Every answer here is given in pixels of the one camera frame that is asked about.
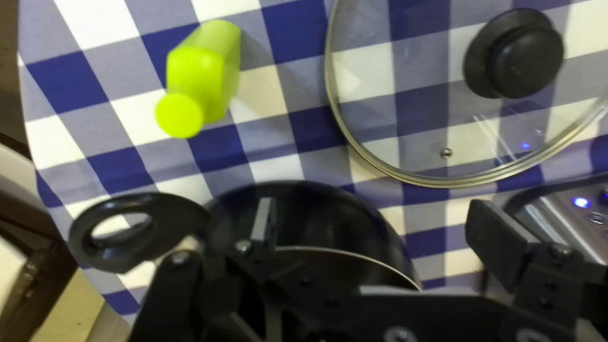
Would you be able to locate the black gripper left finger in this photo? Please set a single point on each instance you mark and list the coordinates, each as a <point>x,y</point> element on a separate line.
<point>260,221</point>

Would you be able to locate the black cooking pot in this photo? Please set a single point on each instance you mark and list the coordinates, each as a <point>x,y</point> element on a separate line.
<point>354,221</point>

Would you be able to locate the glass lid with black knob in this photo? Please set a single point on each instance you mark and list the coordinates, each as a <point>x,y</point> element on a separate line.
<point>513,54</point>

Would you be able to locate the green plastic bottle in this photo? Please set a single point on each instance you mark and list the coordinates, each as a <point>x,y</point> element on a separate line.
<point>202,73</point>

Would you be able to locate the stainless steel toaster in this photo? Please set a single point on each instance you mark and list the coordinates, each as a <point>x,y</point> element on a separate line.
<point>570,220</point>

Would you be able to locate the blue white checkered tablecloth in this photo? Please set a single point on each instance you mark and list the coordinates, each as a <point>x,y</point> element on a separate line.
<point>295,26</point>

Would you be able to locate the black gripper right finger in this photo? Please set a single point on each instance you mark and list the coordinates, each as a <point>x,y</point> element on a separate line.
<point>504,244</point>

